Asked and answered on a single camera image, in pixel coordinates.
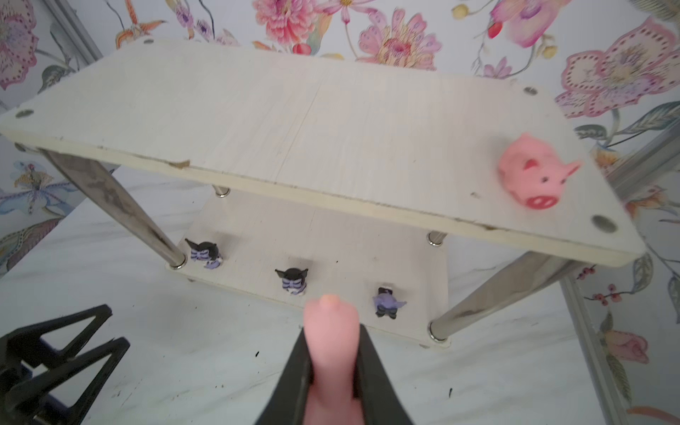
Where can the black purple toy figure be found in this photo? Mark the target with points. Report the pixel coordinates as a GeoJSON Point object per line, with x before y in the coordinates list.
{"type": "Point", "coordinates": [293, 280]}
{"type": "Point", "coordinates": [206, 253]}
{"type": "Point", "coordinates": [386, 304]}

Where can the aluminium corner post right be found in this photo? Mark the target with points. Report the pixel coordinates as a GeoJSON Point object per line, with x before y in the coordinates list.
{"type": "Point", "coordinates": [627, 317]}

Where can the white two-tier shelf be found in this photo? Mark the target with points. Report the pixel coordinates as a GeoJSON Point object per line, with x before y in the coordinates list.
{"type": "Point", "coordinates": [369, 176]}

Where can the aluminium corner post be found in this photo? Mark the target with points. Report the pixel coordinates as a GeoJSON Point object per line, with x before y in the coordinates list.
{"type": "Point", "coordinates": [627, 317]}
{"type": "Point", "coordinates": [73, 31]}

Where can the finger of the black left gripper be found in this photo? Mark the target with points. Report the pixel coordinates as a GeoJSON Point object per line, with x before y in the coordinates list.
{"type": "Point", "coordinates": [26, 397]}
{"type": "Point", "coordinates": [28, 344]}

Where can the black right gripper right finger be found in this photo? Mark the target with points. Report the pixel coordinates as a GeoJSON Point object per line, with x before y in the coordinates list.
{"type": "Point", "coordinates": [379, 402]}

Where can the pink pig toy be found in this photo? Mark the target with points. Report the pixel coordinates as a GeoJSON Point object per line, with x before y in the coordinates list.
{"type": "Point", "coordinates": [531, 171]}
{"type": "Point", "coordinates": [331, 329]}

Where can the aluminium corner post left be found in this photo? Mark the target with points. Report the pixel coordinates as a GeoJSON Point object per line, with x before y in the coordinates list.
{"type": "Point", "coordinates": [73, 31]}

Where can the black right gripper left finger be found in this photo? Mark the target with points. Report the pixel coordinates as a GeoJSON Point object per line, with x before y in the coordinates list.
{"type": "Point", "coordinates": [287, 404]}

